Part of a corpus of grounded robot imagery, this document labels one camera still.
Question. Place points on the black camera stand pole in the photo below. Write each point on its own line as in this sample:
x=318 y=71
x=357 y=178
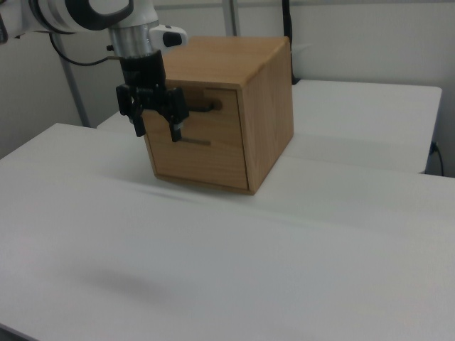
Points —
x=288 y=39

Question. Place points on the wooden drawer cabinet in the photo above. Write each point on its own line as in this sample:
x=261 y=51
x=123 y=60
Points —
x=270 y=117

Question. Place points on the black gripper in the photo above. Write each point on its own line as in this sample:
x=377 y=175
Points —
x=143 y=72

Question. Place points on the grey partition frame post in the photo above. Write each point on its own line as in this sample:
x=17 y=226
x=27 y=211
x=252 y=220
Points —
x=231 y=17
x=75 y=92

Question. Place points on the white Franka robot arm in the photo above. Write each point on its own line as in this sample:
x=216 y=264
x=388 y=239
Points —
x=74 y=14

